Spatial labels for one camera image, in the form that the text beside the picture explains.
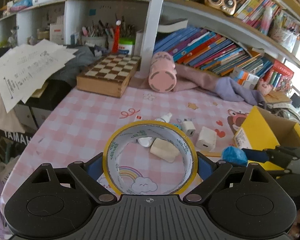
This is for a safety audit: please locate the wooden chess board box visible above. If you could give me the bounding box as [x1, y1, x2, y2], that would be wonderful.
[76, 54, 141, 98]

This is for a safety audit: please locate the white jar green lid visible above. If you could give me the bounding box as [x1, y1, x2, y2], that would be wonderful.
[119, 37, 135, 55]

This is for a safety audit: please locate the yellow cardboard box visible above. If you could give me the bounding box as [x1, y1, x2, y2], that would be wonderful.
[233, 105, 300, 172]

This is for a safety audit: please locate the dark grey cloth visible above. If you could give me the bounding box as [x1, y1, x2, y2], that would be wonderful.
[49, 45, 108, 88]

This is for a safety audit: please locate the pink pig plush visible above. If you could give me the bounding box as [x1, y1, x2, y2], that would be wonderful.
[256, 78, 273, 96]

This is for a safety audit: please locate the yellow tape roll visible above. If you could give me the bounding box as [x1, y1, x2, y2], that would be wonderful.
[102, 120, 198, 194]

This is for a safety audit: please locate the red bottle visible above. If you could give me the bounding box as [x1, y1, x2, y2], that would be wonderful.
[111, 20, 121, 54]

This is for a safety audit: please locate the red white paper packet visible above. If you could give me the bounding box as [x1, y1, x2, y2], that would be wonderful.
[134, 115, 142, 122]

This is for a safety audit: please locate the beige eraser block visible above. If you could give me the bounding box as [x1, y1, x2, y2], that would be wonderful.
[150, 138, 180, 163]

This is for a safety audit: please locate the pink and purple cloth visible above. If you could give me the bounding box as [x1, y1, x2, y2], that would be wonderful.
[128, 63, 267, 108]

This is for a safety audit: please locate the red book box set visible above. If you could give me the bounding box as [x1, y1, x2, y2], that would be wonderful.
[262, 60, 294, 93]

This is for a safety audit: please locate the white spray bottle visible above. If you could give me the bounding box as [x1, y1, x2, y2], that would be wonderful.
[138, 113, 172, 148]

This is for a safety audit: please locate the orange white medicine box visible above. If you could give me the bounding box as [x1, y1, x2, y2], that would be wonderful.
[230, 67, 260, 90]

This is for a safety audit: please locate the wooden retro radio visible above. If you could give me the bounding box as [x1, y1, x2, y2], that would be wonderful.
[204, 0, 237, 16]

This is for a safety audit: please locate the row of leaning books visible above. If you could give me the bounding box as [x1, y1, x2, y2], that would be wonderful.
[154, 25, 273, 77]

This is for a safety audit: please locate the pink checkered table mat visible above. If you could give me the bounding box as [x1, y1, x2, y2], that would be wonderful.
[0, 71, 256, 213]

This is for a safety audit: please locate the pink cylindrical cup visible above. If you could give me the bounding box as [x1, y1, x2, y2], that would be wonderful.
[148, 51, 177, 93]

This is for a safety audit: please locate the stack of white papers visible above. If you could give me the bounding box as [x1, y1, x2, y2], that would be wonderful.
[0, 40, 77, 112]

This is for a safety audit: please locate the white shelf unit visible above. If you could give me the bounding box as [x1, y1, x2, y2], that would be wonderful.
[0, 0, 300, 74]

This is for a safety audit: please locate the small white charger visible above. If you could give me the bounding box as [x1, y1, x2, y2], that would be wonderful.
[181, 120, 196, 137]

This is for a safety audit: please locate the large white charger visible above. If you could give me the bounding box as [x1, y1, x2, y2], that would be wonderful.
[195, 126, 217, 152]

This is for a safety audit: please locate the pen holder with pens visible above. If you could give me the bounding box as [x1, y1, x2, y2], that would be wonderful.
[81, 20, 114, 49]

